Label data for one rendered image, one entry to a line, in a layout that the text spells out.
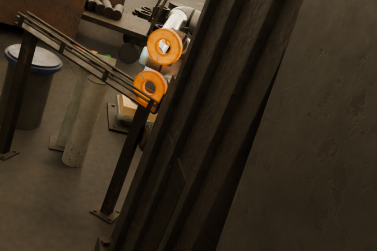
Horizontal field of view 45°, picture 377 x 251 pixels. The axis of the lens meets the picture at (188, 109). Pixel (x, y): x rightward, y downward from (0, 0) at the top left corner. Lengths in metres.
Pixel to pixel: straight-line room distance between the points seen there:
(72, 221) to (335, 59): 1.66
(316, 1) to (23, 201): 1.71
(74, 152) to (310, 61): 1.84
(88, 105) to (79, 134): 0.18
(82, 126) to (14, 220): 0.61
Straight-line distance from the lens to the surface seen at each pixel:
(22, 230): 2.15
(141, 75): 2.02
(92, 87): 2.39
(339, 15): 0.89
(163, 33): 1.94
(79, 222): 2.26
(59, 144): 2.75
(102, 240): 2.07
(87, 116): 2.45
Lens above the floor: 1.41
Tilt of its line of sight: 21 degrees down
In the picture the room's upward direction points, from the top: 22 degrees clockwise
